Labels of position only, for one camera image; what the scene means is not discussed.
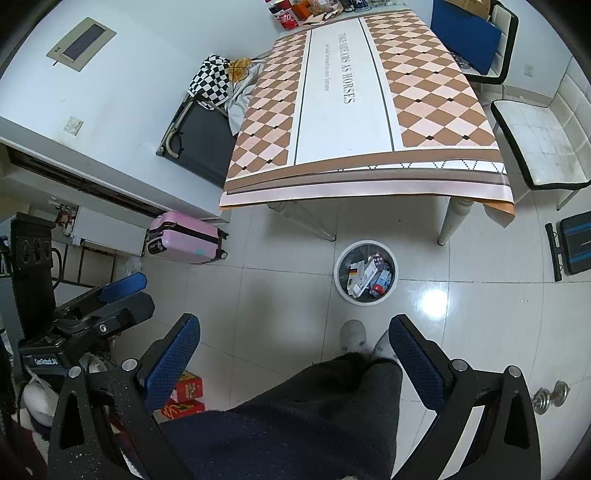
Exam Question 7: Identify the blue board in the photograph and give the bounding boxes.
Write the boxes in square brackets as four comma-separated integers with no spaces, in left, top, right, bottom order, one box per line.
[430,0,504,77]

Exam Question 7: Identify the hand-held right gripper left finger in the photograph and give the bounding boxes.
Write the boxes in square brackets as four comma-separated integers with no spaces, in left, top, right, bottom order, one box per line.
[47,313,202,480]

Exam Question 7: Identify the pink suitcase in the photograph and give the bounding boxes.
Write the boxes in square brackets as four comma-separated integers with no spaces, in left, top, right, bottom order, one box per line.
[145,210,230,265]

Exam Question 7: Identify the black chair with clothes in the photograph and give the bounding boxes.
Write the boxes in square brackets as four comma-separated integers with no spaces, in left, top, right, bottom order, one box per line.
[156,91,239,188]

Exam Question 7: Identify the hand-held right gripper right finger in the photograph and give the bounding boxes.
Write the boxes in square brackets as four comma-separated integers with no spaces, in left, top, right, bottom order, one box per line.
[389,315,542,480]

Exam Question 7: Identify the black blue floor scale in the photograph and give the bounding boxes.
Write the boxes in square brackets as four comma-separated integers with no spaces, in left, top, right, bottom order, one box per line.
[545,213,591,284]

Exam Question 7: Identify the brown cardboard box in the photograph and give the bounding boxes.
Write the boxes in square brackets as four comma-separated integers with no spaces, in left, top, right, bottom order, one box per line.
[445,0,493,21]

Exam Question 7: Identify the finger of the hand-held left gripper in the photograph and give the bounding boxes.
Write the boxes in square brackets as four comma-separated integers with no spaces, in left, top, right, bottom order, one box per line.
[54,272,148,320]
[52,292,156,357]

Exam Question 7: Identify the white radiator cabinet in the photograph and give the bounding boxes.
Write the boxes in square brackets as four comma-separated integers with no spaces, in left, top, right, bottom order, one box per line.
[74,205,149,258]

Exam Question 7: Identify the red printed box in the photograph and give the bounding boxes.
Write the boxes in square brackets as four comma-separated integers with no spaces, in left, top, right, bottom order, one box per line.
[161,399,206,420]
[172,370,204,403]

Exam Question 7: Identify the diamond patterned tablecloth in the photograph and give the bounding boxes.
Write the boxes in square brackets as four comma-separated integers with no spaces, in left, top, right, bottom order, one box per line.
[218,8,516,228]

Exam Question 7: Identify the white round trash bin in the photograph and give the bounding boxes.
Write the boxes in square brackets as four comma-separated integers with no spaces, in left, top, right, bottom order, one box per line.
[335,240,399,308]

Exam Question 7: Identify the person's dark trouser legs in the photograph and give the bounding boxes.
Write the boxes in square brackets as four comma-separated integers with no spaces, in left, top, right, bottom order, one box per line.
[158,352,404,480]

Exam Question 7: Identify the black perforated device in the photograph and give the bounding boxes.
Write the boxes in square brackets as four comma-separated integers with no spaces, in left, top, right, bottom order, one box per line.
[9,212,57,337]

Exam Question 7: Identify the grey wall panel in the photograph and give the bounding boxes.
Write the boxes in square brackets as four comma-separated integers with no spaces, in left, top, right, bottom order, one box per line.
[45,17,117,73]

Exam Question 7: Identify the light grey cloth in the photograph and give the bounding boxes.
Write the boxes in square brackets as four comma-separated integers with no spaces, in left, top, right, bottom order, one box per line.
[225,60,267,136]

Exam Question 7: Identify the white chair black frame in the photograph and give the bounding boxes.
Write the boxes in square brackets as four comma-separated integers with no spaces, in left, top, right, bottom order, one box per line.
[457,0,520,86]
[489,58,591,212]

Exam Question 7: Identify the metal dumbbell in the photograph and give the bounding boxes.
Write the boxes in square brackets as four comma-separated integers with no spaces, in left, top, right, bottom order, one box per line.
[531,380,572,414]

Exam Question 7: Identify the black white checkered cloth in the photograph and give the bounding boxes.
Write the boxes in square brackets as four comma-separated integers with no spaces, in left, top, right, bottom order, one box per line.
[188,54,232,112]

